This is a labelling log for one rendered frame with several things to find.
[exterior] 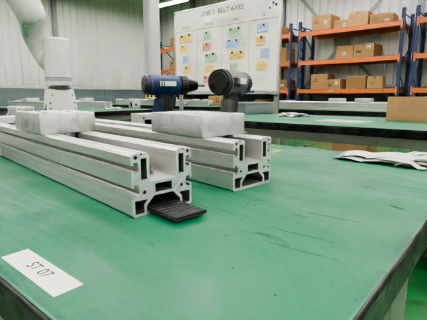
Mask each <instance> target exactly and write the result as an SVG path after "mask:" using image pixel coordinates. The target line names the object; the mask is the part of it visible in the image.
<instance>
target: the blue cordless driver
mask: <svg viewBox="0 0 427 320"><path fill-rule="evenodd" d="M198 87H205V85H204V84H198V82H197V81H194V80H192V79H188V77H187V76H169V75H148V76H147V75H144V76H143V77H142V80H141V88H142V92H143V94H145V95H148V94H149V95H157V98H155V99H154V103H153V108H152V112H170V111H173V107H175V104H176V97H174V95H187V94H188V93H189V92H191V91H196V90H197V89H198Z"/></svg>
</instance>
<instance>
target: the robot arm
mask: <svg viewBox="0 0 427 320"><path fill-rule="evenodd" d="M6 1H7V3H8V4H9V6H10V8H11V9H12V11H13V12H14V14H15V16H16V18H17V20H18V23H19V26H20V31H21V34H22V37H23V39H24V41H25V43H26V45H27V47H28V49H29V51H30V52H31V54H32V56H33V57H34V59H35V60H36V62H37V63H38V65H39V66H40V68H42V69H43V70H44V73H45V81H46V86H50V87H48V89H45V90H44V110H78V109H77V103H76V97H75V94H74V90H73V89H71V88H70V87H69V86H72V70H71V52H70V42H69V40H68V39H66V38H63V37H49V36H48V33H47V30H46V23H45V20H46V13H45V10H44V8H43V5H42V4H41V2H40V0H6Z"/></svg>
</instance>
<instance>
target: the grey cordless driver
mask: <svg viewBox="0 0 427 320"><path fill-rule="evenodd" d="M252 85H253V83H252V80H251V77H250V76H249V75H248V74H246V73H245V72H240V71H236V70H227V69H217V70H214V71H213V72H212V73H211V74H210V75H209V78H208V87H209V88H210V91H211V92H212V93H214V94H216V95H223V97H222V100H221V101H220V112H235V113H238V98H239V97H242V95H244V94H246V93H248V92H249V91H250V89H251V87H252Z"/></svg>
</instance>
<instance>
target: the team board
mask: <svg viewBox="0 0 427 320"><path fill-rule="evenodd" d="M282 18H283V0H230V1H224V2H221V3H215V4H210V5H206V6H201V7H197V8H192V9H188V10H183V11H176V12H174V37H175V75H176V76H187V77H188V79H192V80H194V81H197V82H198V84H204V85H205V87H198V89H197V90H196V91H191V92H189V93H188V95H216V94H214V93H212V92H211V91H210V88H209V87H208V78H209V75H210V74H211V73H212V72H213V71H214V70H217V69H227V70H236V71H240V72H245V73H246V74H248V75H249V76H250V77H251V80H252V83H253V85H252V87H251V89H250V91H249V92H248V93H246V94H272V95H274V104H273V114H278V111H279V94H280V76H281V37H282Z"/></svg>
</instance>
